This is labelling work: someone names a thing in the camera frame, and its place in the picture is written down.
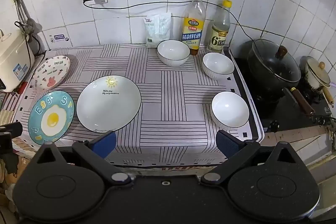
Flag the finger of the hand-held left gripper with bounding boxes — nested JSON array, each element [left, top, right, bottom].
[[0, 122, 23, 139]]

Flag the cooking wine bottle yellow label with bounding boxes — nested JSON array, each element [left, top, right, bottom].
[[182, 0, 206, 56]]

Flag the white rice cooker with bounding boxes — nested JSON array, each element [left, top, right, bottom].
[[0, 28, 35, 93]]

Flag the cream enamel pot with lid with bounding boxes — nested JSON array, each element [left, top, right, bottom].
[[299, 56, 336, 106]]

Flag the white ribbed bowl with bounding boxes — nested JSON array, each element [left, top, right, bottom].
[[211, 91, 250, 131], [202, 52, 235, 80], [157, 40, 190, 66]]

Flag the large white sun print plate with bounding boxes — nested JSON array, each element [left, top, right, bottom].
[[76, 75, 142, 133]]

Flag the white plastic packet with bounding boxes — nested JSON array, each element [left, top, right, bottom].
[[143, 12, 172, 48]]

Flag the long black cable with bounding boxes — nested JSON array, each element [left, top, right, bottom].
[[83, 0, 256, 47]]

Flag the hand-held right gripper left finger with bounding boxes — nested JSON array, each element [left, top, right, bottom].
[[35, 130, 133, 187]]

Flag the blue fried egg plate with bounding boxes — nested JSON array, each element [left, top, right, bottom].
[[28, 91, 75, 146]]

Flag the black pot with glass lid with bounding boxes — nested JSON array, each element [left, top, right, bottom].
[[247, 39, 315, 116]]

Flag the striped table cover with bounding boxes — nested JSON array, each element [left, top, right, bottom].
[[13, 43, 264, 170]]

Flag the black gas stove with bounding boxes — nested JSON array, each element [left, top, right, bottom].
[[231, 48, 336, 133]]

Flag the clear vinegar bottle yellow cap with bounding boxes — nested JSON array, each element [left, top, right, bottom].
[[207, 0, 233, 54]]

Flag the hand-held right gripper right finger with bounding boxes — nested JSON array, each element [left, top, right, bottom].
[[201, 130, 296, 186]]

